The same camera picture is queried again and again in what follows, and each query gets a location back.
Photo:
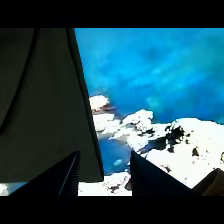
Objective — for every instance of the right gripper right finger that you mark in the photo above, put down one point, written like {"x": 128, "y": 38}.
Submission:
{"x": 150, "y": 181}

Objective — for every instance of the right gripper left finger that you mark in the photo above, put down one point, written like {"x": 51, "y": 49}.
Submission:
{"x": 60, "y": 180}

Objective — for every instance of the grey T-shirt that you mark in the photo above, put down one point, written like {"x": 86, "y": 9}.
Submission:
{"x": 43, "y": 110}

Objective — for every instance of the brown garment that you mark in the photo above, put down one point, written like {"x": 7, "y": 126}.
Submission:
{"x": 213, "y": 185}

